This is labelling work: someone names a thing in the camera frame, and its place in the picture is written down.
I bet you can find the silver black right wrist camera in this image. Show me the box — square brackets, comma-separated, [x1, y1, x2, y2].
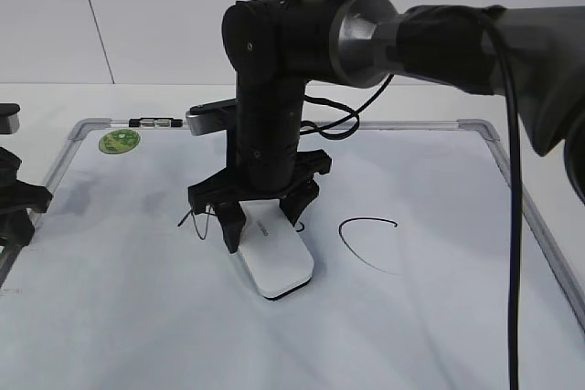
[186, 99, 236, 136]

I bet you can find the white whiteboard eraser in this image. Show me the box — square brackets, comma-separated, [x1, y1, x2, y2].
[237, 201, 314, 300]

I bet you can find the black and clear frame clip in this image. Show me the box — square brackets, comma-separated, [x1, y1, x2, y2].
[128, 117, 184, 129]

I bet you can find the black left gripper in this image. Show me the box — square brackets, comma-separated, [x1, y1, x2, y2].
[1, 148, 53, 246]

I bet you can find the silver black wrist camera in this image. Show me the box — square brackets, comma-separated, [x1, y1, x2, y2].
[186, 99, 236, 136]
[0, 103, 21, 135]

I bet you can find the white whiteboard with grey frame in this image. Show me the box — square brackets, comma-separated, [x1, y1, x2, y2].
[0, 118, 585, 390]

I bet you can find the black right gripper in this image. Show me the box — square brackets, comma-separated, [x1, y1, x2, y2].
[187, 150, 332, 253]

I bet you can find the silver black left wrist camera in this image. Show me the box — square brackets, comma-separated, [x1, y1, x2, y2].
[0, 103, 21, 135]

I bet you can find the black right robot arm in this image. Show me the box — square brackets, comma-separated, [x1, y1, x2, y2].
[187, 0, 584, 252]

